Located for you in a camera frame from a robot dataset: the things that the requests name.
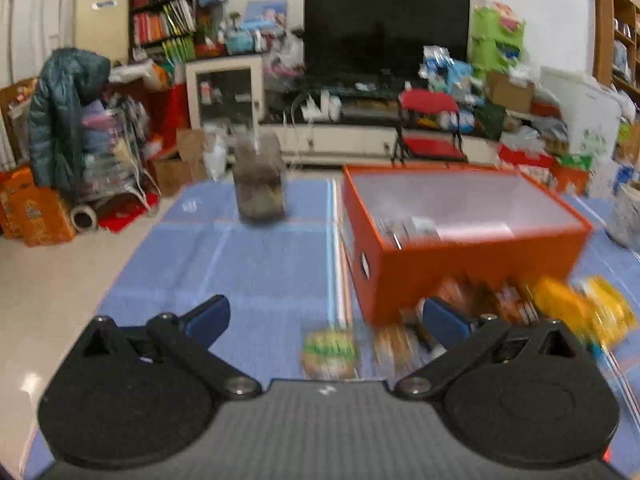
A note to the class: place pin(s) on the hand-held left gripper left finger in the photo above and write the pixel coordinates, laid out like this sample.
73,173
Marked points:
211,318

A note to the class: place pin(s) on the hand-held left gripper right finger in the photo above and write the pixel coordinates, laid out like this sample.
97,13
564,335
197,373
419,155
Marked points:
444,323

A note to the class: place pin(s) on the orange cardboard box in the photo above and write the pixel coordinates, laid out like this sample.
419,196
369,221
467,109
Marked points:
450,270

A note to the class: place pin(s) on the brown snack packet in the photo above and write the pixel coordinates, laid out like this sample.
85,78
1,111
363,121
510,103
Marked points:
395,347

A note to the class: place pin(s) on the orange red snack packet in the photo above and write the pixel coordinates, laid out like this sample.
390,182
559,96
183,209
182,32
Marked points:
510,300

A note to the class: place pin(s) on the yellow snack packet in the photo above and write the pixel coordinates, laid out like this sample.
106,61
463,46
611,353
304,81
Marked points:
560,305
607,310

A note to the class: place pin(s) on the green snack packet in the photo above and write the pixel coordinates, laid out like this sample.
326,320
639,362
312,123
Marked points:
330,355

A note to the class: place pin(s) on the glass jar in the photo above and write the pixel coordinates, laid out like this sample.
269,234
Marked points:
260,180

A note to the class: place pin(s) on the open cardboard box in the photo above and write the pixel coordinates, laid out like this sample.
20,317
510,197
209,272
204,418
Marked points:
172,170

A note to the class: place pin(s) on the tape roll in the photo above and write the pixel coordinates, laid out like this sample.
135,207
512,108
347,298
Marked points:
83,218

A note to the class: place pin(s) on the orange printed carton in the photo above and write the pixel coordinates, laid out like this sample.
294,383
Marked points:
35,215

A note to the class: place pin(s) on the white television stand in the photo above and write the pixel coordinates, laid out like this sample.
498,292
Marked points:
350,135

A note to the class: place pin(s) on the white patterned mug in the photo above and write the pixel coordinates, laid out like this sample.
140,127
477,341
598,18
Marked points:
625,215

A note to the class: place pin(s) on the red folding chair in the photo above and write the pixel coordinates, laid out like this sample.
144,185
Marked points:
430,102

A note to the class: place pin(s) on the white glass-door cabinet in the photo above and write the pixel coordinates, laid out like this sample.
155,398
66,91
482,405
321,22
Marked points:
225,90

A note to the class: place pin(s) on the brown cardboard box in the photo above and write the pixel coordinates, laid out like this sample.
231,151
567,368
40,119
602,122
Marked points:
510,92

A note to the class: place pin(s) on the white chest freezer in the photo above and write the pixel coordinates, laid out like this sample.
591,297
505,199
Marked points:
585,110

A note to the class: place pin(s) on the teal puffer jacket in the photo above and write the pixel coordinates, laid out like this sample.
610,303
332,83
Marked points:
62,110

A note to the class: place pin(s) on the green plastic drawer unit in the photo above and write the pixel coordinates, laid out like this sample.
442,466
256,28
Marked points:
495,40

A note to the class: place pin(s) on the black television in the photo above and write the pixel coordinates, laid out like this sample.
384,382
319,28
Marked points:
385,30

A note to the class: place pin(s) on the dark bookshelf with books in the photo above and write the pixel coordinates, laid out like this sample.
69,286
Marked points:
160,15

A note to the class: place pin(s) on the beige standing air conditioner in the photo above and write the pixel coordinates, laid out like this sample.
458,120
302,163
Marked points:
102,20

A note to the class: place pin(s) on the wooden shelf unit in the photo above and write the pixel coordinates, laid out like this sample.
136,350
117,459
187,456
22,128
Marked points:
605,30

